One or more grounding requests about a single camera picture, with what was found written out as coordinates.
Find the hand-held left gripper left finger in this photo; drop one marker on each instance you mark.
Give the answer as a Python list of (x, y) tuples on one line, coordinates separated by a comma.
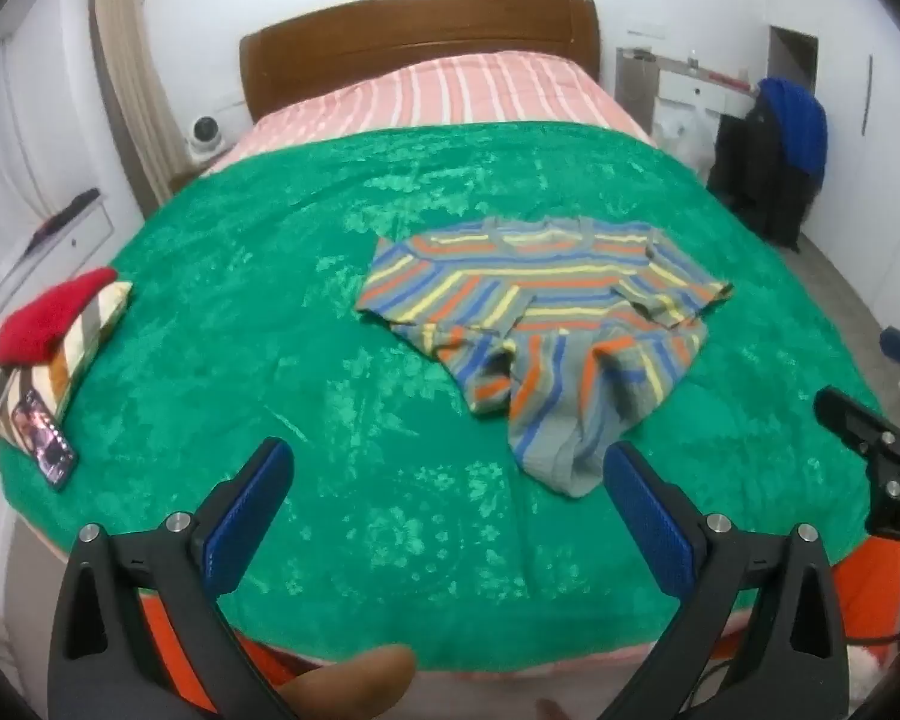
[(240, 532)]

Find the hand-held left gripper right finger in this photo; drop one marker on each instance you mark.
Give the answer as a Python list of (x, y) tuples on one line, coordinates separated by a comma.
[(649, 532)]

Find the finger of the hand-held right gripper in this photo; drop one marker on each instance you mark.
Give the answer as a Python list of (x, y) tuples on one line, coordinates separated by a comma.
[(851, 416)]

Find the red and striped folded clothes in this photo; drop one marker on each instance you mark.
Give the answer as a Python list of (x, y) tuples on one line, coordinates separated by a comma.
[(82, 337)]

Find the person's left hand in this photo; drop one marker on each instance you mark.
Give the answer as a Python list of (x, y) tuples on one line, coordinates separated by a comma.
[(352, 679)]

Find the smartphone with patterned case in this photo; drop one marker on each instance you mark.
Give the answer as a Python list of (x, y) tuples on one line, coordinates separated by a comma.
[(43, 439)]

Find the green blanket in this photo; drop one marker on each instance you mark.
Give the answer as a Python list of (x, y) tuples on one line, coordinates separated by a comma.
[(270, 315)]

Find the black jacket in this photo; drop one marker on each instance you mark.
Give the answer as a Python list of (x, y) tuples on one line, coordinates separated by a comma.
[(757, 172)]

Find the blue cloth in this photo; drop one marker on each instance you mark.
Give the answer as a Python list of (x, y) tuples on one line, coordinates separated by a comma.
[(795, 127)]

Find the red cloth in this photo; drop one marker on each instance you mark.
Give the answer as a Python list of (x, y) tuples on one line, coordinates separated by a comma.
[(41, 315)]

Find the white plastic bag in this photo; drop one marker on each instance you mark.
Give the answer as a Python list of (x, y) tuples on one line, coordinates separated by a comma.
[(682, 135)]

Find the white cabinet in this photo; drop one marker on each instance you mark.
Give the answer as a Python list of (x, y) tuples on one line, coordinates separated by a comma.
[(52, 247)]

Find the black remote control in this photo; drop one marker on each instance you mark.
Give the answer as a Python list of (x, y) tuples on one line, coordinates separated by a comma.
[(64, 217)]

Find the white desk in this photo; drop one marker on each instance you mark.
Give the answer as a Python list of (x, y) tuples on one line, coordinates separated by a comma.
[(694, 90)]

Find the beige curtain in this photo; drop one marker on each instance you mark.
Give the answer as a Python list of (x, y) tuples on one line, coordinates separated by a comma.
[(131, 75)]

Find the pink striped bedsheet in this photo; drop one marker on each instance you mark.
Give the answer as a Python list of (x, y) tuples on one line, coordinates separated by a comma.
[(457, 90)]

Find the wooden headboard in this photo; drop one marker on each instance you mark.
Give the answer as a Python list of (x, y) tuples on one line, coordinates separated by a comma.
[(420, 30)]

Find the white security camera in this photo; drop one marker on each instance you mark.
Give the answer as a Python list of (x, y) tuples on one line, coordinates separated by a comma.
[(208, 133)]

